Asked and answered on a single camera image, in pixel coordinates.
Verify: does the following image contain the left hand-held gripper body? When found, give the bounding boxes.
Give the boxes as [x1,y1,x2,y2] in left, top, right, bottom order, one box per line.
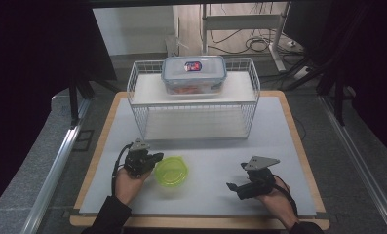
[123,138,157,178]

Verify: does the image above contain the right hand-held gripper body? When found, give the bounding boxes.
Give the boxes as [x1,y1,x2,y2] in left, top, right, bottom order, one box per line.
[236,156,281,201]

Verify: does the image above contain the yellow-green plastic bowl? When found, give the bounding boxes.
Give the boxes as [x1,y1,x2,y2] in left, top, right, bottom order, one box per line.
[154,156,189,188]

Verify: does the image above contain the white wire shelf rack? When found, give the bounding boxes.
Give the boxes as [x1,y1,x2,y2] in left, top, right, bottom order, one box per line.
[126,58,261,141]

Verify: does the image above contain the clear container with blue lid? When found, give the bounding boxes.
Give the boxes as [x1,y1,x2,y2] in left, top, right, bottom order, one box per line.
[161,55,228,96]

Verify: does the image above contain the person's left hand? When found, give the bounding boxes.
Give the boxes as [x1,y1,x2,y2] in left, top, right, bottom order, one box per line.
[114,167,153,207]

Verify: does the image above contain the person's right hand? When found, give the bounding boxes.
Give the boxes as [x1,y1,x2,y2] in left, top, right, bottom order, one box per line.
[256,179,296,230]

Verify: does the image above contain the grey table mat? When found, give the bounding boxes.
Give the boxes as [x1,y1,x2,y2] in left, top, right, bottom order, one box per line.
[79,96,318,217]

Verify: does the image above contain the black metal stand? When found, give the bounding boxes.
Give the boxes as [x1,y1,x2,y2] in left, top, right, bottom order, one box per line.
[284,48,349,127]
[68,73,119,129]

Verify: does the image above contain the white power strip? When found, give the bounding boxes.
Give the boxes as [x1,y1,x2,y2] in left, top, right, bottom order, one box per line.
[292,65,312,81]

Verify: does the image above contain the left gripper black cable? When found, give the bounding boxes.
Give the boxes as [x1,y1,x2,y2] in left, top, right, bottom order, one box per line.
[111,142,133,197]

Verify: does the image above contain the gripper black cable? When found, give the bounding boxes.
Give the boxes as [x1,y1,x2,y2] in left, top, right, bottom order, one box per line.
[111,142,133,197]
[273,175,300,218]

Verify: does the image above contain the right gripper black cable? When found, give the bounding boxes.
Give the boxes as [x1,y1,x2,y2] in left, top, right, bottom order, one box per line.
[273,175,300,218]

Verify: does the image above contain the aluminium rail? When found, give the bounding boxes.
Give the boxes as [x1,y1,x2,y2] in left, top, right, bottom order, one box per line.
[19,97,92,234]
[320,96,387,230]

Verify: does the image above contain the black floor cables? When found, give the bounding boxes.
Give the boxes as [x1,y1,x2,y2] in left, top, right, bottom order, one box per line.
[210,28,307,57]

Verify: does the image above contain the white metal desk frame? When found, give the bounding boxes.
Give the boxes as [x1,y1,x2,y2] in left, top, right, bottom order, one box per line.
[200,2,289,73]

